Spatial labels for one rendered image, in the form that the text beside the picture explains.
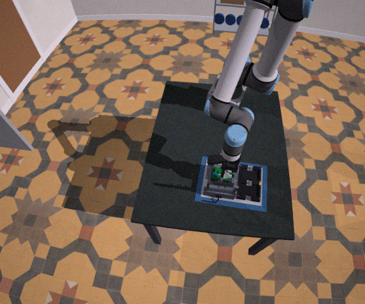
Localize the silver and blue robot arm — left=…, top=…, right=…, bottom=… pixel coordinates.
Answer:
left=204, top=0, right=314, bottom=165

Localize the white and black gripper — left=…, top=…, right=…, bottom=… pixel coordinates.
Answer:
left=220, top=155, right=241, bottom=181

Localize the green circuit board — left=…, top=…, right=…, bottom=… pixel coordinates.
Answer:
left=212, top=167, right=232, bottom=181

